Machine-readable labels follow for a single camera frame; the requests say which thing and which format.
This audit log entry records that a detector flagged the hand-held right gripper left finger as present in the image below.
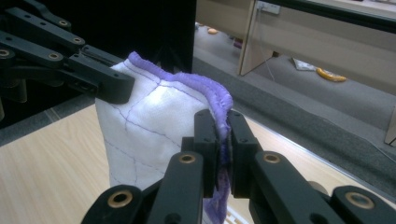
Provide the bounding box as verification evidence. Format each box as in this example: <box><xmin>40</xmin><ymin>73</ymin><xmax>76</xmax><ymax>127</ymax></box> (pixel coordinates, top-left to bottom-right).
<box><xmin>181</xmin><ymin>108</ymin><xmax>219</xmax><ymax>199</ymax></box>

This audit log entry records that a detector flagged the white power strip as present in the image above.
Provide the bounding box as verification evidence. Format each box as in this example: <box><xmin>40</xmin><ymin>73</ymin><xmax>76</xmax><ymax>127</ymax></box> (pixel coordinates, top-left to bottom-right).
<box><xmin>256</xmin><ymin>0</ymin><xmax>281</xmax><ymax>15</ymax></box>

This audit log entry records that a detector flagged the yellow object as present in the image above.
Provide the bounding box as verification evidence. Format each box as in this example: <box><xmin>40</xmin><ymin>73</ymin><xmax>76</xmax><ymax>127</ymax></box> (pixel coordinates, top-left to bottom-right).
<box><xmin>316</xmin><ymin>67</ymin><xmax>347</xmax><ymax>83</ymax></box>

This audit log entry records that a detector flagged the black curtain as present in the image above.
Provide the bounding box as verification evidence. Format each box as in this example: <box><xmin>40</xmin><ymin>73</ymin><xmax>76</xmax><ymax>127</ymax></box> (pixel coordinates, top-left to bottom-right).
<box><xmin>31</xmin><ymin>0</ymin><xmax>197</xmax><ymax>75</ymax></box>

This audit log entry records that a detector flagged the white rack with handle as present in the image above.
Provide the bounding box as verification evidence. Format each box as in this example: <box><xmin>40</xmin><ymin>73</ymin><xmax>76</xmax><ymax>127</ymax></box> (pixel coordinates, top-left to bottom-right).
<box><xmin>225</xmin><ymin>206</ymin><xmax>250</xmax><ymax>224</ymax></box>

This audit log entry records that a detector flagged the white packet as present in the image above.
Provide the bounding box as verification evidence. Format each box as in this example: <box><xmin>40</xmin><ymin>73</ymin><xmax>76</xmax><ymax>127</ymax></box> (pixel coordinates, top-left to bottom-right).
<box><xmin>291</xmin><ymin>58</ymin><xmax>318</xmax><ymax>72</ymax></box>

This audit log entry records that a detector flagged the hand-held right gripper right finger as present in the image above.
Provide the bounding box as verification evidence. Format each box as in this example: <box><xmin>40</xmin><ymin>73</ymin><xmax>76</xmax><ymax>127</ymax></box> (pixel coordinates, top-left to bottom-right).
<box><xmin>228</xmin><ymin>110</ymin><xmax>263</xmax><ymax>199</ymax></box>

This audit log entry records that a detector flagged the white cloth with purple trim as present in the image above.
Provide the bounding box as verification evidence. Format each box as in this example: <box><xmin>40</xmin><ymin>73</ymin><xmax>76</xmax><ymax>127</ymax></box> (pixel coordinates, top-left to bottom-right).
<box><xmin>94</xmin><ymin>50</ymin><xmax>234</xmax><ymax>224</ymax></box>

